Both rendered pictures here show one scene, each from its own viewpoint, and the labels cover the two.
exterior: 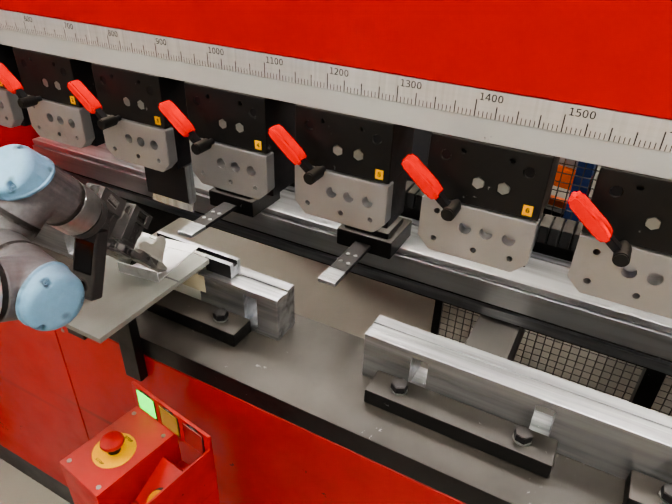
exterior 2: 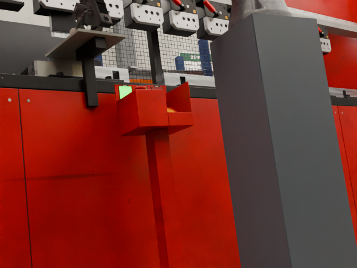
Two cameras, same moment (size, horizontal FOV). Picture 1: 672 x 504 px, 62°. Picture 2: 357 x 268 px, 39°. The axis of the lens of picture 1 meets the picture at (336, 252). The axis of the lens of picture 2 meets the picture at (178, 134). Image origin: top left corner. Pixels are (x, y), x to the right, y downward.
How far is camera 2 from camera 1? 216 cm
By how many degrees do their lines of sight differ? 75
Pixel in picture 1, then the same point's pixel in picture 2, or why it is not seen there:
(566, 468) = not seen: hidden behind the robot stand
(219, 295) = (99, 75)
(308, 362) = not seen: hidden behind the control
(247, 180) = (116, 10)
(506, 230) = (192, 17)
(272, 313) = (126, 76)
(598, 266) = (211, 24)
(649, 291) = (221, 28)
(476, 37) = not seen: outside the picture
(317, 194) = (142, 13)
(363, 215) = (157, 18)
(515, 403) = (210, 82)
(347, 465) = (193, 107)
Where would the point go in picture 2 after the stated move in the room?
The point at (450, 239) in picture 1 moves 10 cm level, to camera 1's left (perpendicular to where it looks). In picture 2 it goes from (181, 22) to (171, 16)
